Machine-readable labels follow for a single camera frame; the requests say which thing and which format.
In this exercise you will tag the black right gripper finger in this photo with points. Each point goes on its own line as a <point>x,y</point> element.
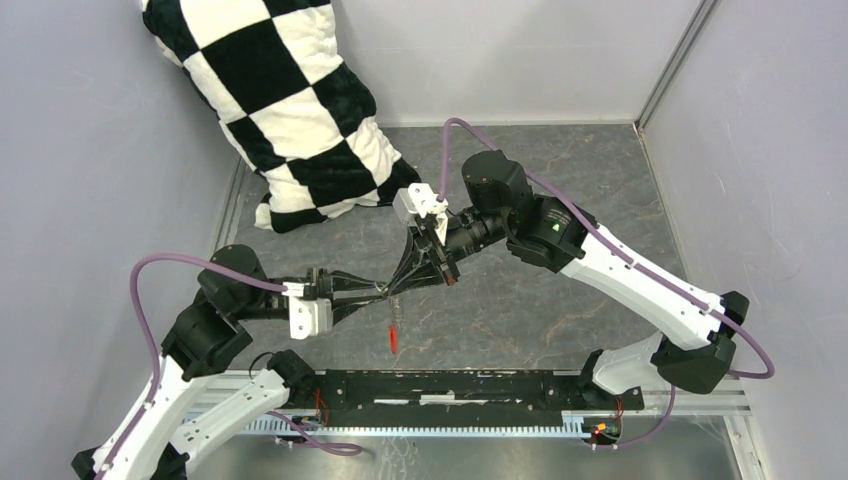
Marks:
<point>411,277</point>
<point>414,252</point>

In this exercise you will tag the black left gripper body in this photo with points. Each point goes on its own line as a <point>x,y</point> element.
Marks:
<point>321,278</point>

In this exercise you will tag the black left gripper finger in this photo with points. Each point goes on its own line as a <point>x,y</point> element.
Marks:
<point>344,307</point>
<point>342,282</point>

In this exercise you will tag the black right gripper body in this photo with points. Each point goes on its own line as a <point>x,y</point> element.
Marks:
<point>435,245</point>

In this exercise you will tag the metal key holder red handle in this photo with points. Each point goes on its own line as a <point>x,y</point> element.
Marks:
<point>397,317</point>

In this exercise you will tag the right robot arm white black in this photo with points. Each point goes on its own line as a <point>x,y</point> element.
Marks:
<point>692,348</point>

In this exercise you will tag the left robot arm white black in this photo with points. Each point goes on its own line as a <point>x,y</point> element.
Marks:
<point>153,440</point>

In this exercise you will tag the black white checkered pillow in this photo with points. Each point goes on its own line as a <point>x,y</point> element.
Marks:
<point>287,102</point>

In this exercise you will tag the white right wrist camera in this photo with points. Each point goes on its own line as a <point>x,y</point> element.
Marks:
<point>418,201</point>

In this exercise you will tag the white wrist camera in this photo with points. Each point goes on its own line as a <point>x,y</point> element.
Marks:
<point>418,201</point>
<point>308,318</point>

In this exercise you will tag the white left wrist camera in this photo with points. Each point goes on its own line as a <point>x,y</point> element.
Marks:
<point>308,318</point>

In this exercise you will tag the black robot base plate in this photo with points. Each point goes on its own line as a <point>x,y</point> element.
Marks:
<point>454,398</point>

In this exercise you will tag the aluminium frame rail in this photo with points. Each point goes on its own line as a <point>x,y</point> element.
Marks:
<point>261,404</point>

